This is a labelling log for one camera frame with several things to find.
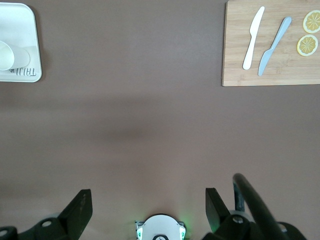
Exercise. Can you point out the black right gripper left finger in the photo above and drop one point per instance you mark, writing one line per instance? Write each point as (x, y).
(72, 215)

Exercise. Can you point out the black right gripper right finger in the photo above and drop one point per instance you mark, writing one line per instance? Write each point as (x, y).
(217, 215)

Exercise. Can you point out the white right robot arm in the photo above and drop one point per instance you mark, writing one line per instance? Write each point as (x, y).
(160, 227)

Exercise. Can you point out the brown table cover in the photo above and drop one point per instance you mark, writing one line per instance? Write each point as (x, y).
(150, 112)

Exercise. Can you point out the bamboo cutting board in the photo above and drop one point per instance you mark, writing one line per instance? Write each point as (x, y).
(235, 47)

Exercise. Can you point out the white plastic knife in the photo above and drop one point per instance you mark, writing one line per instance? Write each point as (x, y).
(254, 32)

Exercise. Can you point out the yellow lemon slice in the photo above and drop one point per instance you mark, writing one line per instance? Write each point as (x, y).
(312, 22)
(307, 45)

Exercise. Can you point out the grey plastic knife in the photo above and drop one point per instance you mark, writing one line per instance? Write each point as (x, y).
(282, 28)

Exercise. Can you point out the cream bear print tray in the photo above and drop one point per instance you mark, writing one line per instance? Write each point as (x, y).
(20, 22)

